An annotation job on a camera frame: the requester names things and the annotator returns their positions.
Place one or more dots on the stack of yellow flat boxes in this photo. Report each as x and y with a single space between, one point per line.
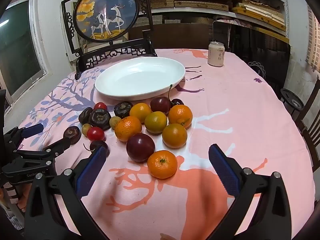
262 15

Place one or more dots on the white oval plate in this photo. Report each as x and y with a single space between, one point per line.
140 80

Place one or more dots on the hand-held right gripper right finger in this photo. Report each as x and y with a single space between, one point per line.
223 172

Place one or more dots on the window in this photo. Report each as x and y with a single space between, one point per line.
17 50

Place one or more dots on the orange mandarin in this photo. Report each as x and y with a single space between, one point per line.
162 164
174 135
128 128
180 116

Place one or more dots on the yellow-brown longan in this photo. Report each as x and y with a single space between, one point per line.
115 121
85 129

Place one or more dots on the dark wooden cabinet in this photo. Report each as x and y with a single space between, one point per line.
180 33

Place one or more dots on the round black stand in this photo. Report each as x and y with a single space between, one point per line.
291 100

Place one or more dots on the white cylindrical jar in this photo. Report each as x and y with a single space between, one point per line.
216 55

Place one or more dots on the greenish-yellow mandarin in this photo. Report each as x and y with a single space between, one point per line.
155 122

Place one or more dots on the dark red plum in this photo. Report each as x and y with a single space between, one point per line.
140 147

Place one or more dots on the pink printed tablecloth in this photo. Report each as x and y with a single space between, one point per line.
225 92

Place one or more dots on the large dark water chestnut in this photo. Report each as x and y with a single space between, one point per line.
100 118

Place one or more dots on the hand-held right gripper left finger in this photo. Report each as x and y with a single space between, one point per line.
91 172

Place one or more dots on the yellow-orange mandarin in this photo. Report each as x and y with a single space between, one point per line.
140 112

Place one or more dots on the dark wooden chair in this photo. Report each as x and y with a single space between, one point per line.
310 120
107 12

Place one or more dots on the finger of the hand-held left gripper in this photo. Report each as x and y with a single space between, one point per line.
59 147
33 129

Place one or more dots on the red cherry tomato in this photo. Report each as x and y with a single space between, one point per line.
95 133
100 105

